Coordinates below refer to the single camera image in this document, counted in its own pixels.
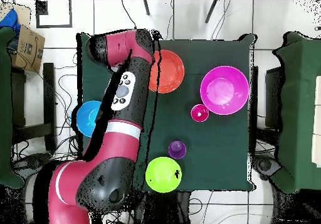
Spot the black pedestal foot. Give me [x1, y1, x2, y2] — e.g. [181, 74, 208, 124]
[251, 153, 282, 181]
[12, 152, 51, 177]

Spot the black floor cable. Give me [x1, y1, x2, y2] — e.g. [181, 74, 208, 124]
[121, 0, 138, 30]

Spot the green cloth covered table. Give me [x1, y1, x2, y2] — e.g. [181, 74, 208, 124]
[273, 31, 321, 194]
[0, 26, 26, 189]

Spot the large pink bowl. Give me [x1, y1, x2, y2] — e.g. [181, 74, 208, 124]
[199, 65, 250, 116]

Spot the black metal stand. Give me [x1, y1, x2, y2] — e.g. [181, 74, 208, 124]
[250, 65, 284, 134]
[11, 62, 57, 152]

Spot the grey chair leg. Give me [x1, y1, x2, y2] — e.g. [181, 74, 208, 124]
[204, 0, 219, 24]
[142, 0, 151, 16]

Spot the printed cardboard box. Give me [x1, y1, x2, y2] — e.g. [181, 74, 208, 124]
[11, 24, 46, 73]

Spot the purple cup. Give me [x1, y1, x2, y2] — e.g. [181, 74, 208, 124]
[167, 140, 187, 160]

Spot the dark green tablecloth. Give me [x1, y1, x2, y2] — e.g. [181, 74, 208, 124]
[76, 32, 256, 193]

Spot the orange bowl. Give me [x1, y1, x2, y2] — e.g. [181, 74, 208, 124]
[149, 49, 186, 95]

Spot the plain cardboard box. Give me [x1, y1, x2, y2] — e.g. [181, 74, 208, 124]
[0, 3, 32, 29]

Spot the tangle of floor cables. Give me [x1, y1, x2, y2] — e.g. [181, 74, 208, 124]
[14, 53, 141, 224]

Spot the blue bag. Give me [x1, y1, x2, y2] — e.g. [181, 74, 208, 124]
[0, 8, 21, 38]

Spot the red cup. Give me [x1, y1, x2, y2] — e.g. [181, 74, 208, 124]
[190, 104, 210, 123]

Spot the large blue bowl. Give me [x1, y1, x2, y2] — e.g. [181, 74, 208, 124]
[76, 100, 103, 138]

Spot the green bowl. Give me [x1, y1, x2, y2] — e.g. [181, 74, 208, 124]
[144, 156, 183, 194]

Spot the white box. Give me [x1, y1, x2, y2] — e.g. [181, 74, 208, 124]
[311, 75, 321, 168]

